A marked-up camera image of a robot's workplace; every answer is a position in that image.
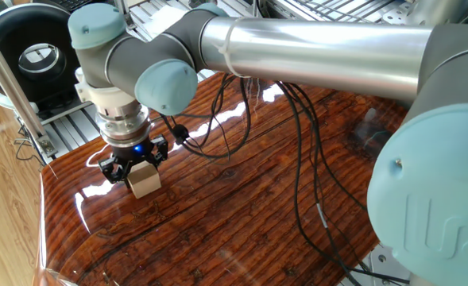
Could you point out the glossy wood grain mat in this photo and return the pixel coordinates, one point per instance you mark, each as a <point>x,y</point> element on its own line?
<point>237,198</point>

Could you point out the black round blower fan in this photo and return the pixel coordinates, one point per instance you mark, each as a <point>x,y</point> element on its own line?
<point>3,47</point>

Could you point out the silver slanted frame post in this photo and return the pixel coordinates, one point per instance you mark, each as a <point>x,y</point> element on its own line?
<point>7,79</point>

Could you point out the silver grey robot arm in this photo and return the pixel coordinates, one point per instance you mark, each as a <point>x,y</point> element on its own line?
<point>317,55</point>

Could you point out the pale wooden cube block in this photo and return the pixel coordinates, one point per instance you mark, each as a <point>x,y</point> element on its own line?
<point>144,182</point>

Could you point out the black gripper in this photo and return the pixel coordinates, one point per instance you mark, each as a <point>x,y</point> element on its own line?
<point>132,153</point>

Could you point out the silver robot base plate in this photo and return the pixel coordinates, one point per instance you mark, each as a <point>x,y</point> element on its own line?
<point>388,266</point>

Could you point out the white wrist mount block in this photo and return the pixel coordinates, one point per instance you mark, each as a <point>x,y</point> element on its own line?
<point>98,93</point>

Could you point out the white zip tie loop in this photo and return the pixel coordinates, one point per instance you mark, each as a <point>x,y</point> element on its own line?
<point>227,47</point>

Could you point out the black keyboard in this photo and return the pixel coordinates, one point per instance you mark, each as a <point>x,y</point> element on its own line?
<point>72,3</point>

